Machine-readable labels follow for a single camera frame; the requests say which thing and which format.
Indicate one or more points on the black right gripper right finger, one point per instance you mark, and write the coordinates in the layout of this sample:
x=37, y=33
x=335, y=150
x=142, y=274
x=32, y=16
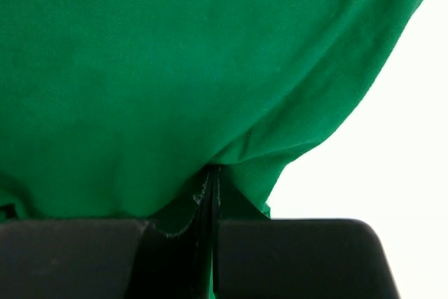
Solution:
x=230, y=204

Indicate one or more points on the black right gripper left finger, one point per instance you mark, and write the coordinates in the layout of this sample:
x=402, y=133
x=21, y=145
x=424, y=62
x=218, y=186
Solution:
x=191, y=211

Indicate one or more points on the green t-shirt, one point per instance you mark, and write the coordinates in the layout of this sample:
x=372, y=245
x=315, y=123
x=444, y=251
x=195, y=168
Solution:
x=108, y=107

